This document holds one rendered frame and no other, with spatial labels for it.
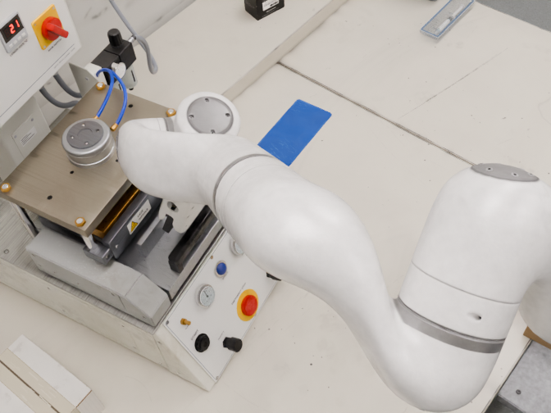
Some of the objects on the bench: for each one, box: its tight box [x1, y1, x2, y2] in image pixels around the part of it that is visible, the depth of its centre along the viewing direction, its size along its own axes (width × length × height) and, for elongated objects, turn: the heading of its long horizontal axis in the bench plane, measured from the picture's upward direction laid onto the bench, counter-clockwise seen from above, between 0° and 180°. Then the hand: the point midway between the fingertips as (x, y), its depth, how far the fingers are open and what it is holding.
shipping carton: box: [0, 334, 105, 413], centre depth 120 cm, size 19×13×9 cm
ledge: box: [126, 0, 348, 111], centre depth 182 cm, size 30×84×4 cm, turn 143°
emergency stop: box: [241, 295, 257, 316], centre depth 129 cm, size 2×4×4 cm, turn 154°
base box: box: [0, 229, 226, 392], centre depth 135 cm, size 54×38×17 cm
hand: (179, 218), depth 115 cm, fingers closed
